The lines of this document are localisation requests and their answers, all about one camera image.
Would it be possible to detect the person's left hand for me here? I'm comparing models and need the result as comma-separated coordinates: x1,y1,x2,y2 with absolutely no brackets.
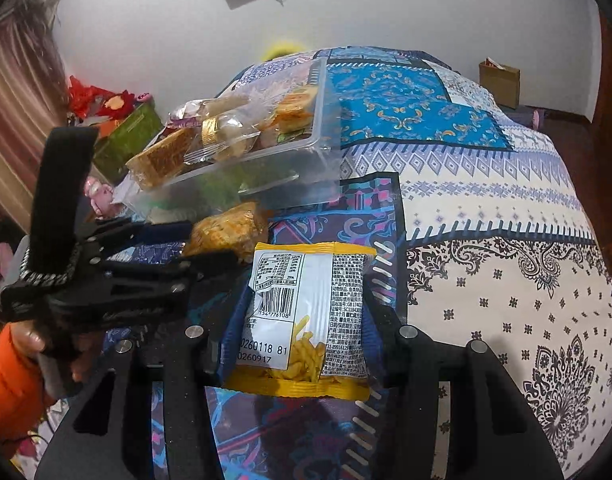
9,321,104,382

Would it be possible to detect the orange sleeve forearm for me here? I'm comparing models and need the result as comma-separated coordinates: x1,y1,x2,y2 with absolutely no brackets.
0,322,54,443

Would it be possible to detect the striped pink curtain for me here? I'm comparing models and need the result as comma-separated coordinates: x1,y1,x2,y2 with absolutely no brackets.
0,0,70,311

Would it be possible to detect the orange fried snack bag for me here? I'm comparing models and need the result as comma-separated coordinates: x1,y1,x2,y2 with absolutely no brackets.
265,84,318,134

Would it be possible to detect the brown cardboard box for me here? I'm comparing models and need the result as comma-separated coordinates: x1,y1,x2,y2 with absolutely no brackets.
478,58,521,110

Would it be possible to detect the brown cake snack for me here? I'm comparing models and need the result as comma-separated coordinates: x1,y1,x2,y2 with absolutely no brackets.
126,128,199,191

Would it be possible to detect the clear plastic storage bin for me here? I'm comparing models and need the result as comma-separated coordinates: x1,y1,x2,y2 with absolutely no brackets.
116,58,341,223

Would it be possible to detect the golden crispy snack bag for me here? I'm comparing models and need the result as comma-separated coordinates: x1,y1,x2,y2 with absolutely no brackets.
182,202,269,263

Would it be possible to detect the green peas snack bag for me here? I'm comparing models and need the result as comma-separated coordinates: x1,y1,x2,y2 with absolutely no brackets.
196,162,300,210

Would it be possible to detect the yellow round object behind bed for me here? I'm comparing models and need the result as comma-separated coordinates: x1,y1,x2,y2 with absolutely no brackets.
263,40,308,62

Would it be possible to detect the yellow fries snack bag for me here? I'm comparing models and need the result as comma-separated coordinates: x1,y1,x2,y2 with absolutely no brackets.
225,242,376,401

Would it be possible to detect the green storage box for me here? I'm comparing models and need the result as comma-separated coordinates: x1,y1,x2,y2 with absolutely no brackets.
93,102,163,184

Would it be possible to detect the red plush and paper pile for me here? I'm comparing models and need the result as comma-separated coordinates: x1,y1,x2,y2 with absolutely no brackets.
67,75,152,138

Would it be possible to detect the patchwork patterned bed quilt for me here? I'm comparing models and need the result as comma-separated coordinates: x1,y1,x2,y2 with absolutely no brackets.
100,45,612,480

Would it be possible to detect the pink plush toy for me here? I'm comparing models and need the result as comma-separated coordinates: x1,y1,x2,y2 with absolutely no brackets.
84,176,124,220

